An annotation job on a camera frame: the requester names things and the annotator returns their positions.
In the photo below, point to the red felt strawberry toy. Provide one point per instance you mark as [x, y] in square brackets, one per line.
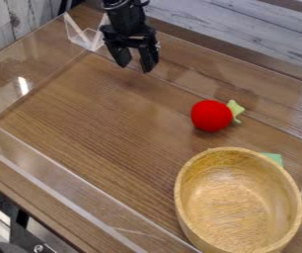
[212, 115]

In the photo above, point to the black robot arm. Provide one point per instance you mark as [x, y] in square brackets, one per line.
[129, 32]

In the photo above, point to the clear acrylic tray enclosure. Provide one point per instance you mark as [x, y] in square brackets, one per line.
[96, 135]

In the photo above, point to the wooden oval bowl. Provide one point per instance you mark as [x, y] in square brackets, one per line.
[238, 202]

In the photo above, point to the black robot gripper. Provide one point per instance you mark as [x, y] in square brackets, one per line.
[127, 31]

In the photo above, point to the black table clamp bracket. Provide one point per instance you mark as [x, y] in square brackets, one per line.
[23, 237]

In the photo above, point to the green felt piece behind bowl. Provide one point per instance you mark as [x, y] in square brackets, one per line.
[274, 157]

